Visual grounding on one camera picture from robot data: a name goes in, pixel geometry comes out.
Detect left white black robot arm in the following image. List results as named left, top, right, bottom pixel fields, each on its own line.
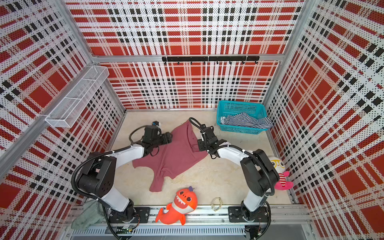
left=71, top=122, right=173, bottom=222

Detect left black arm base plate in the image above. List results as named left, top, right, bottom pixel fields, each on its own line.
left=109, top=207, right=151, bottom=224

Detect black wall hook rail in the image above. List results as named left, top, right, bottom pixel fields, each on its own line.
left=162, top=56, right=260, bottom=64

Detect green cloth rag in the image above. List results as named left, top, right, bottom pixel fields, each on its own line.
left=71, top=200, right=105, bottom=231

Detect maroon tank top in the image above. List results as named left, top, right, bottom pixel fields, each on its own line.
left=133, top=121, right=208, bottom=193

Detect white plush toy yellow glasses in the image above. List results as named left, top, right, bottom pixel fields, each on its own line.
left=268, top=156, right=294, bottom=191

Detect aluminium front rail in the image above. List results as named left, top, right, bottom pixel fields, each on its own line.
left=64, top=204, right=314, bottom=238

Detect teal plastic basket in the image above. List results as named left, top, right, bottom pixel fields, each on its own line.
left=217, top=101, right=274, bottom=135

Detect red shark plush toy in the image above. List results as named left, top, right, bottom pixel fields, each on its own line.
left=155, top=187, right=198, bottom=226

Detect striped black white tank top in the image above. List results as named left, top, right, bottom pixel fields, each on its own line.
left=220, top=113, right=274, bottom=130

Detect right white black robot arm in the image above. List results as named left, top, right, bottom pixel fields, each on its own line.
left=189, top=117, right=280, bottom=222

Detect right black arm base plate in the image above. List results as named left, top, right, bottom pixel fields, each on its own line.
left=228, top=206, right=270, bottom=223

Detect clear plastic ring loop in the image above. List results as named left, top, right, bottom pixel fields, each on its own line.
left=210, top=197, right=223, bottom=212

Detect white wire mesh shelf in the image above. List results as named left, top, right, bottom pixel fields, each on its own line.
left=46, top=66, right=109, bottom=128

